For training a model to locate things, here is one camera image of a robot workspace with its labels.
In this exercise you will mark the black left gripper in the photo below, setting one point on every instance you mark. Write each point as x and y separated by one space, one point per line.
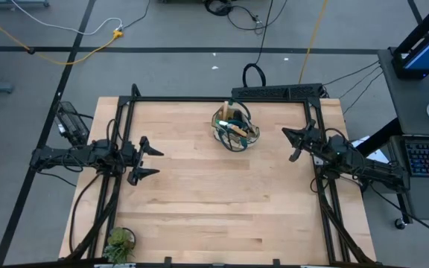
130 158

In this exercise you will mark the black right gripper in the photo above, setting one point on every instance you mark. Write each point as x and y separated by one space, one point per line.
315 141

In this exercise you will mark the beige green gardening tool bag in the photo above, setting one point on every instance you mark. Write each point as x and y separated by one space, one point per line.
250 136

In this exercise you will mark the white marker with green cap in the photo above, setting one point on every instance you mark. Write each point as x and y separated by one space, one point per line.
219 123

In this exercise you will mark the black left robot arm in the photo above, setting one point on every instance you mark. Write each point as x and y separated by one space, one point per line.
73 156

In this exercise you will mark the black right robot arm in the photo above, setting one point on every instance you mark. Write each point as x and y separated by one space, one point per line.
367 167

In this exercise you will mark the black perforated power box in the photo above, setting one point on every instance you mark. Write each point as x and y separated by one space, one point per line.
266 91

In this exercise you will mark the white paper sheet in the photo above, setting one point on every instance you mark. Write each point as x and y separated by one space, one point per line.
376 156

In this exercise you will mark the black mesh power supply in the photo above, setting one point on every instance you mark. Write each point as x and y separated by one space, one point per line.
72 124

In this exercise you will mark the potted green succulent plant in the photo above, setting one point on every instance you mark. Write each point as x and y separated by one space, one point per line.
118 243

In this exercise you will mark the grey side desk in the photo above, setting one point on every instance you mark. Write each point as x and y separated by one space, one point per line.
412 108

